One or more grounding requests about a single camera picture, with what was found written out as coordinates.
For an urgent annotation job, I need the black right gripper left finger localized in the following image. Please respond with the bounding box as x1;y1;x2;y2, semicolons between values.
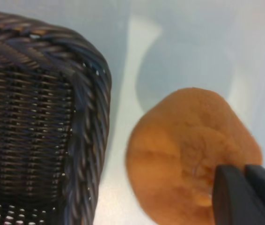
211;165;265;225

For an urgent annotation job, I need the orange fruit with knobbed top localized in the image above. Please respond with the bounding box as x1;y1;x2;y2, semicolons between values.
125;87;264;225

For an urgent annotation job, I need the dark brown woven wicker basket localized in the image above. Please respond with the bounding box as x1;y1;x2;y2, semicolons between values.
0;10;112;225

